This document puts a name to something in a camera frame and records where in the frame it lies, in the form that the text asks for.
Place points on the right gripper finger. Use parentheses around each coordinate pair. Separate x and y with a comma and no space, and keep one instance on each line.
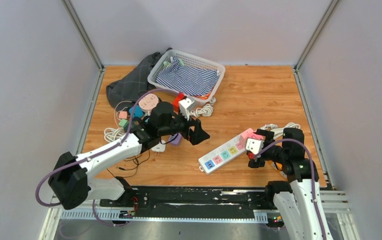
(256,163)
(268,135)

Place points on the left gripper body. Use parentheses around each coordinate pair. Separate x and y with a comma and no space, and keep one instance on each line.
(182,126)

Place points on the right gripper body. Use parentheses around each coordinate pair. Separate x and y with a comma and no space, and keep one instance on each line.
(275,153)

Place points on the purple power strip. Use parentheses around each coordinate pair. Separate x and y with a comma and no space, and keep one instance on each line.
(175,140)

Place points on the light pink cube plug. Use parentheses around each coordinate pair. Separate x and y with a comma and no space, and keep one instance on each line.
(243,137)

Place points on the white long power strip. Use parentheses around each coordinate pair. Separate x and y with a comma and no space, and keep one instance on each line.
(220,156)

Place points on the red cube plug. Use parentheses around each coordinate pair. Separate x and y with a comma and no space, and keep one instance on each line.
(176,101)

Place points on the white cube plug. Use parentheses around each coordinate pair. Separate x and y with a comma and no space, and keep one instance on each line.
(159,148)

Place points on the blue cube plug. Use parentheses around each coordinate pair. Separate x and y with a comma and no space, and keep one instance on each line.
(136,112)

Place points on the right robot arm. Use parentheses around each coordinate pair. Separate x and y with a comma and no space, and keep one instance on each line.
(298,198)

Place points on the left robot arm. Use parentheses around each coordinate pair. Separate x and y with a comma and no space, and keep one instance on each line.
(73,178)

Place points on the round pink power socket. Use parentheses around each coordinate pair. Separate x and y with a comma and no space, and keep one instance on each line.
(148,102)

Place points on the small green plug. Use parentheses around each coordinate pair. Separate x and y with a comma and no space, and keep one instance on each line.
(123,123)

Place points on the small pink plug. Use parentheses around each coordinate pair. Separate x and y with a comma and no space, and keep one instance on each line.
(122,115)

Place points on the blue striped cloth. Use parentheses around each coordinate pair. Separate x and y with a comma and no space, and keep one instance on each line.
(193,81)

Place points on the dark grey checked cloth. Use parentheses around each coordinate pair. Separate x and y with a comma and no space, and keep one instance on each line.
(133,84)

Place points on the white plastic basket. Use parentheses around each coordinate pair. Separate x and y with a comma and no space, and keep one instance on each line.
(189,60)

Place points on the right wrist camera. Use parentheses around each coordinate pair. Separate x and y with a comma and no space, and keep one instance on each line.
(254,145)

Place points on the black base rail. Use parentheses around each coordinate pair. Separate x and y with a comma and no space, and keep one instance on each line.
(192,202)

